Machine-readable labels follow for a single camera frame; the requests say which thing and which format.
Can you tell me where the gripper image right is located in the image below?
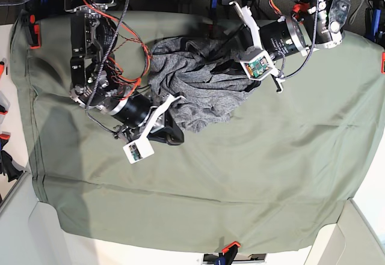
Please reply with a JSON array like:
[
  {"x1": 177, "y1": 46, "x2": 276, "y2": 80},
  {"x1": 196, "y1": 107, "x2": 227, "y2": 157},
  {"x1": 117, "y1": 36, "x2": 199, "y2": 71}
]
[{"x1": 210, "y1": 1, "x2": 314, "y2": 93}]

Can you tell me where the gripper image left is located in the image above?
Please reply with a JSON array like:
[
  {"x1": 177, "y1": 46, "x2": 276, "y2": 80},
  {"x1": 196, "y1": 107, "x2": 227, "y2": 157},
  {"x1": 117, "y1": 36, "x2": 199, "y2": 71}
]
[{"x1": 109, "y1": 94, "x2": 184, "y2": 145}]

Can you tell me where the grey heathered T-shirt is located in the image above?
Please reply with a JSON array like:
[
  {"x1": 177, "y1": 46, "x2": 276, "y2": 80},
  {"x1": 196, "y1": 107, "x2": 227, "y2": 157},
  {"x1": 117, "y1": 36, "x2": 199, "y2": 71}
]
[{"x1": 147, "y1": 37, "x2": 260, "y2": 133}]

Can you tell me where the blue orange clamp top centre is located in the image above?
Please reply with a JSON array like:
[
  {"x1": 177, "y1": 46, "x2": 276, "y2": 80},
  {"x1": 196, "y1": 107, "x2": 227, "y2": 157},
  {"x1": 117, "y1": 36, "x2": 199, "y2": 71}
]
[{"x1": 208, "y1": 0, "x2": 217, "y2": 38}]

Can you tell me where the green table cloth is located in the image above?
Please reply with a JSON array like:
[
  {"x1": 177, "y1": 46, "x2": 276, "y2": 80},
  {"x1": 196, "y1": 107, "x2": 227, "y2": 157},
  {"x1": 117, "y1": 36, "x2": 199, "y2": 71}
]
[{"x1": 9, "y1": 16, "x2": 384, "y2": 254}]

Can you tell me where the orange blue clamp bottom centre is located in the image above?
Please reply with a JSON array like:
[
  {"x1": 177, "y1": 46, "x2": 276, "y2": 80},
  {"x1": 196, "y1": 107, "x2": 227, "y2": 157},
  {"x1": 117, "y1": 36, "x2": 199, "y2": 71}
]
[{"x1": 214, "y1": 241, "x2": 241, "y2": 265}]

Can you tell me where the blue clamp top right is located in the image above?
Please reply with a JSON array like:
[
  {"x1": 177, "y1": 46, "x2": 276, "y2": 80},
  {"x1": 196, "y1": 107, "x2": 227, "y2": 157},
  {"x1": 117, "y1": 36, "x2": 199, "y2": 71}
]
[{"x1": 365, "y1": 8, "x2": 384, "y2": 44}]

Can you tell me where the orange clamp right edge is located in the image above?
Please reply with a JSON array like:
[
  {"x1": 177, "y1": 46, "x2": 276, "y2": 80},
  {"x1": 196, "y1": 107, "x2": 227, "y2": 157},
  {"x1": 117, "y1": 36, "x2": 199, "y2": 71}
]
[{"x1": 381, "y1": 52, "x2": 385, "y2": 74}]

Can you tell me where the orange black tools left floor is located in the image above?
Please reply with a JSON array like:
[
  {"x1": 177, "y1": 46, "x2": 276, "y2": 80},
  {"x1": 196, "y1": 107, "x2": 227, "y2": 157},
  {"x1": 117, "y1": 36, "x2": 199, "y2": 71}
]
[{"x1": 1, "y1": 92, "x2": 25, "y2": 183}]

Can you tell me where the orange black clamp far left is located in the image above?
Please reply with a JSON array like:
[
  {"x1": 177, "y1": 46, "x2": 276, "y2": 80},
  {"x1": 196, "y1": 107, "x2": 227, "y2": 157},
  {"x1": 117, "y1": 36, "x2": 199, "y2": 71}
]
[{"x1": 21, "y1": 13, "x2": 41, "y2": 49}]

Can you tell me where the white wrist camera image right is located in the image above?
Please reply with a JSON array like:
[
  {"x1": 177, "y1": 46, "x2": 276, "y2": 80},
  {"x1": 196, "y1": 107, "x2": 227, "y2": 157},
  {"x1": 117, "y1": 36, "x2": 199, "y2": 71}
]
[{"x1": 239, "y1": 49, "x2": 279, "y2": 81}]

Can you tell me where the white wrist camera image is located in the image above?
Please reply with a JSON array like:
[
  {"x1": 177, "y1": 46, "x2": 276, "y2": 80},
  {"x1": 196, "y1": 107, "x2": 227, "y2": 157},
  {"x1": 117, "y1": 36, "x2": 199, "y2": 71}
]
[
  {"x1": 123, "y1": 138, "x2": 155, "y2": 164},
  {"x1": 239, "y1": 49, "x2": 279, "y2": 81}
]

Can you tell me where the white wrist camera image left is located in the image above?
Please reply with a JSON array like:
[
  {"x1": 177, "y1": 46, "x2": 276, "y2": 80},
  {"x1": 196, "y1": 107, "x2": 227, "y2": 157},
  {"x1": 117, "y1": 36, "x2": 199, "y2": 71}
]
[{"x1": 123, "y1": 138, "x2": 155, "y2": 164}]

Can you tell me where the red handled tool left edge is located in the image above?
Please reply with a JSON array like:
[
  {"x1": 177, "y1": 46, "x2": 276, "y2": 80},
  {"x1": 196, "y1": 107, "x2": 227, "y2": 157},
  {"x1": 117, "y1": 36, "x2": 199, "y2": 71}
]
[{"x1": 0, "y1": 58, "x2": 7, "y2": 78}]

